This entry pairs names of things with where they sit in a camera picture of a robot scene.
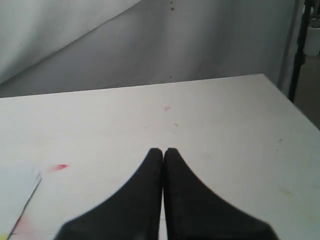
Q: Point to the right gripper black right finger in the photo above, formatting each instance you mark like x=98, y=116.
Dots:
x=194, y=212

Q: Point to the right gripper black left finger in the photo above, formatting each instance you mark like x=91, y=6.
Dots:
x=132, y=213

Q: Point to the stack of white paper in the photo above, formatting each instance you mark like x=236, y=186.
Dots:
x=18, y=183

